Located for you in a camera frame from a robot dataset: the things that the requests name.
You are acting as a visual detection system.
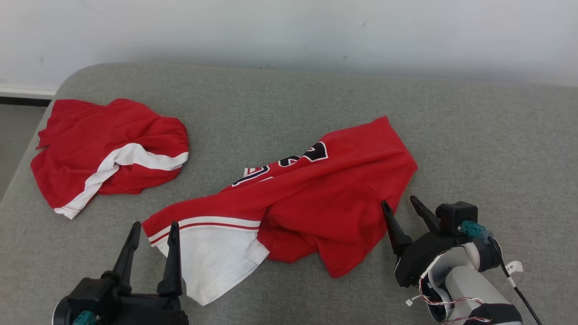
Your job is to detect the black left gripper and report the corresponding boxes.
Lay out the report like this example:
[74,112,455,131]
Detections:
[102,221,189,325]

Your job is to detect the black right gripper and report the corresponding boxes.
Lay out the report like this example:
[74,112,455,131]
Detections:
[382,195,471,288]

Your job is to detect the red Bulls 23 jersey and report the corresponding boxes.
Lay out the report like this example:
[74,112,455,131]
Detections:
[142,116,418,306]

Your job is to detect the red shorts with white stripe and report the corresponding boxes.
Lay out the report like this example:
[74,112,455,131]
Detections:
[30,98,189,220]

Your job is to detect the white skirting board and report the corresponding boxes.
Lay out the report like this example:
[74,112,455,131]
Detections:
[0,85,57,99]

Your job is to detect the teal right camera cable connector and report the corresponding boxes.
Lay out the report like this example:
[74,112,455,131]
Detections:
[458,220,494,241]

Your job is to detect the thin red and white wires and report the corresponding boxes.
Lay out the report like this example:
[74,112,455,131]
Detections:
[405,275,493,325]

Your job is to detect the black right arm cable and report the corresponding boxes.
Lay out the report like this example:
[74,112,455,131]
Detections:
[488,237,542,325]

